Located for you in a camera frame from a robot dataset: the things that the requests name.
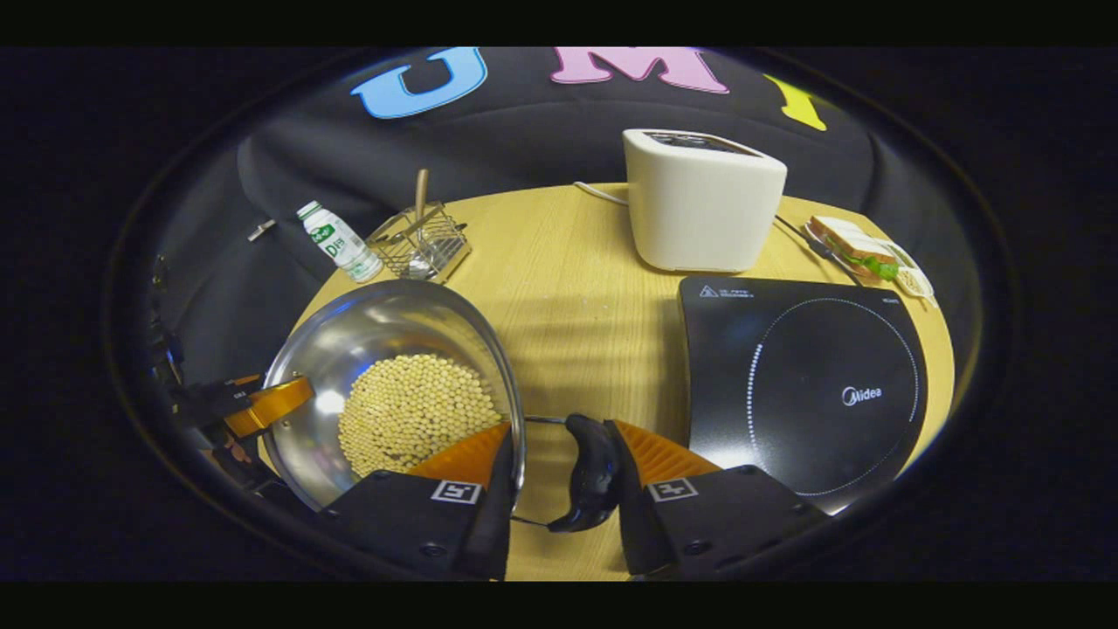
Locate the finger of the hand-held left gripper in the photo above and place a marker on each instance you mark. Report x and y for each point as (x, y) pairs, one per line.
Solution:
(210, 404)

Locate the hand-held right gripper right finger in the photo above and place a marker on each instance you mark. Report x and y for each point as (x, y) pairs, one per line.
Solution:
(633, 515)

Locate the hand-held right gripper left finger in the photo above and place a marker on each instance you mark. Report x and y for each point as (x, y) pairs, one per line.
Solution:
(500, 507)

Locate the stainless steel pot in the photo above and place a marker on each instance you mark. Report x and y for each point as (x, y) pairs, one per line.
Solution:
(384, 319)

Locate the black induction cooktop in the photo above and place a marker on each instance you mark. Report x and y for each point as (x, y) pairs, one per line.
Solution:
(812, 393)

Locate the pile of soybeans in pot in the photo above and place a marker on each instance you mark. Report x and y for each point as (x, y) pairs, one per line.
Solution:
(410, 411)

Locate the silver metal clip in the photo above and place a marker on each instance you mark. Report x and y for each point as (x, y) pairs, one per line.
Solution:
(260, 231)

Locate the white drink bottle green label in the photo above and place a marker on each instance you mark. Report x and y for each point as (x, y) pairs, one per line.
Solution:
(339, 243)

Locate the white toaster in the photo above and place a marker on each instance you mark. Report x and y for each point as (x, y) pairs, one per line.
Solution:
(699, 210)

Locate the white sandwich plate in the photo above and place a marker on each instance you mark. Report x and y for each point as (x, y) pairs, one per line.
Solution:
(821, 249)

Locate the sandwich with lettuce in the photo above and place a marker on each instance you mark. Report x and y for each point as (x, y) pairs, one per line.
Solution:
(852, 245)

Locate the black backdrop cloth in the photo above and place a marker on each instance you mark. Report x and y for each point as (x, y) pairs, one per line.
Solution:
(524, 131)

